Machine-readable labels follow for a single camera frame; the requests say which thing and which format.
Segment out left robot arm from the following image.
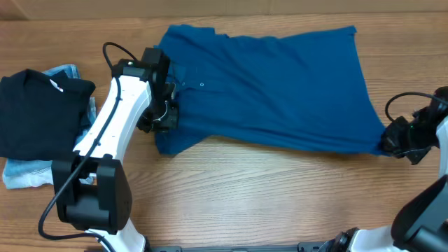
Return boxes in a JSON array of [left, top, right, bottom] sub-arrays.
[[38, 48, 179, 251]]

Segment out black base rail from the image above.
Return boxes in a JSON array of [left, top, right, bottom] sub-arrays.
[[143, 241, 326, 252]]

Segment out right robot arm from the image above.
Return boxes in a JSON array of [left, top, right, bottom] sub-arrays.
[[318, 87, 447, 252]]

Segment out blue polo shirt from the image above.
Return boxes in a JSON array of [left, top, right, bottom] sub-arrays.
[[155, 24, 384, 155]]

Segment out folded black shirt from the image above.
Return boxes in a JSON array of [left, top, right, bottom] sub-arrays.
[[1, 69, 95, 160]]

